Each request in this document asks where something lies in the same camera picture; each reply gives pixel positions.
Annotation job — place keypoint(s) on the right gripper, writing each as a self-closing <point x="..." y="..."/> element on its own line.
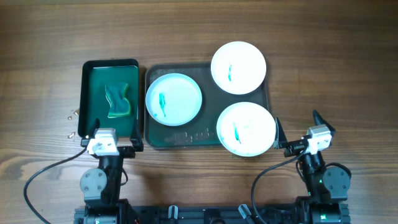
<point x="280" y="140"/>

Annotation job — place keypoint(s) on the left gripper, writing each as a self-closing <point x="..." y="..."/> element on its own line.
<point x="127" y="151"/>

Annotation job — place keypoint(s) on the green and yellow sponge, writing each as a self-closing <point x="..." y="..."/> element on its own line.
<point x="119" y="105"/>

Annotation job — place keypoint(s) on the white plate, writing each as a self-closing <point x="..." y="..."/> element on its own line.
<point x="246" y="129"/>
<point x="173" y="99"/>
<point x="238" y="67"/>

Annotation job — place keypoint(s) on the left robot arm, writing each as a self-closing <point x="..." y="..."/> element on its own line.
<point x="101" y="186"/>

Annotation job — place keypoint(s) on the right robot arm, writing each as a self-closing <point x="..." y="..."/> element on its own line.
<point x="327" y="184"/>

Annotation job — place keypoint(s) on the small black water tray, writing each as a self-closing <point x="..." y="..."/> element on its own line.
<point x="96" y="74"/>

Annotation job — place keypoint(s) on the large dark plastic tray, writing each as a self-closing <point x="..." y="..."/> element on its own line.
<point x="201" y="130"/>

